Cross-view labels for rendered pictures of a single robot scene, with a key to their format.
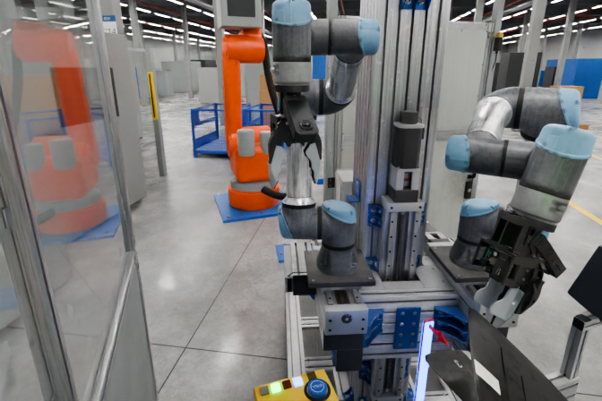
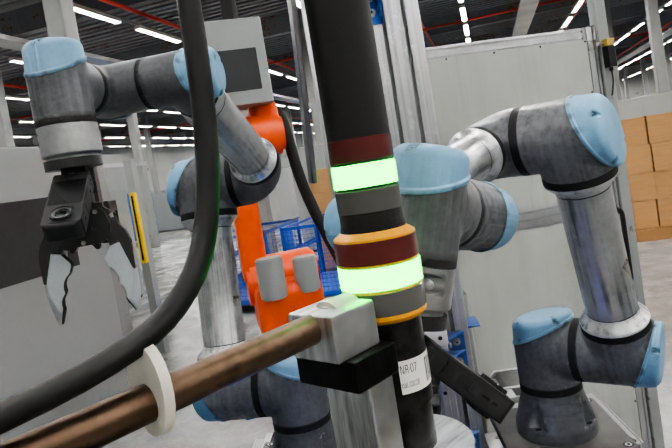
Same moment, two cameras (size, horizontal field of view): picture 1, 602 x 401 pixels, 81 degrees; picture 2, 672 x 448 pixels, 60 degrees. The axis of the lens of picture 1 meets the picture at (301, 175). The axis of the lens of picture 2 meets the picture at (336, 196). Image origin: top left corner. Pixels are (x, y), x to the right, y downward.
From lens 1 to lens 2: 41 cm
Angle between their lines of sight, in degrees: 15
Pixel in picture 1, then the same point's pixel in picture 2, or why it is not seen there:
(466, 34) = (549, 51)
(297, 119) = (54, 207)
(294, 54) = (52, 113)
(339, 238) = (291, 410)
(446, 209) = not seen: hidden behind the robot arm
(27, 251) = not seen: outside the picture
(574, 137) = (415, 158)
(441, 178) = (570, 290)
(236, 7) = (231, 80)
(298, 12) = (49, 55)
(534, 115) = (538, 147)
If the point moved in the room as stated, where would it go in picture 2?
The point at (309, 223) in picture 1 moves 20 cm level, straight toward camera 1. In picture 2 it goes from (237, 388) to (200, 439)
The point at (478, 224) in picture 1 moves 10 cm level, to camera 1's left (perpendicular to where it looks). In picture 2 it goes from (539, 355) to (485, 361)
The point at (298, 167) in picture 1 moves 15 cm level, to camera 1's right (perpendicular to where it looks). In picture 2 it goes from (211, 295) to (284, 285)
